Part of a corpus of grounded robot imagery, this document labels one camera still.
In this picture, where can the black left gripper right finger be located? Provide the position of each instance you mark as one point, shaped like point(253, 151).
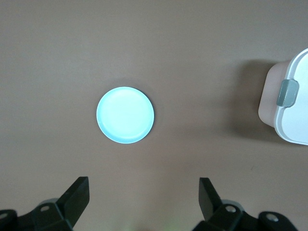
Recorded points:
point(213, 211)

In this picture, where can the brown table mat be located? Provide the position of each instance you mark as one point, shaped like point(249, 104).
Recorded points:
point(144, 36)

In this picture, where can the pink box with white lid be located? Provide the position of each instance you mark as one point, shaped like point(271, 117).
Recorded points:
point(296, 120)

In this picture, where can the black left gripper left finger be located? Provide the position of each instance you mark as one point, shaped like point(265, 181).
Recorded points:
point(72, 204)

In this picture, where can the blue round plate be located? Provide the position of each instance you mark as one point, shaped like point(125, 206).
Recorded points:
point(125, 115)

